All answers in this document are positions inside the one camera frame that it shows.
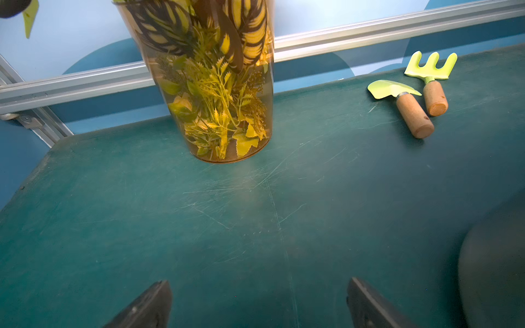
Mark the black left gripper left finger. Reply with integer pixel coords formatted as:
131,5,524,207
103,280,172,328

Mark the glass vase with artificial plant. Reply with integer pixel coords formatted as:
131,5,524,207
115,0,274,163

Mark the green toy shovel wooden handle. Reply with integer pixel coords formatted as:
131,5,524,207
366,79,436,139

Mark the steel pot lid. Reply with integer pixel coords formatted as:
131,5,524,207
458,191,524,327

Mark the aluminium back frame rail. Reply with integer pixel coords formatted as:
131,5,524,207
1,1,524,114

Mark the green toy rake wooden handle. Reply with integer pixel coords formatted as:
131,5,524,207
404,51,458,117

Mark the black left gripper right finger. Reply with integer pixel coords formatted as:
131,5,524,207
347,277,417,328

